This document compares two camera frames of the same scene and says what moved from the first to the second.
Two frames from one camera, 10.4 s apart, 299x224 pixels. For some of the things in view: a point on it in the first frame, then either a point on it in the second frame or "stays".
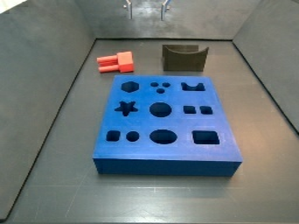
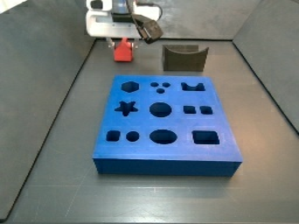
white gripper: x=130 y=9 to x=100 y=25
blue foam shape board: x=164 y=127 stays
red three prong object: x=119 y=62 to x=123 y=51
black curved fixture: x=183 y=58 stays
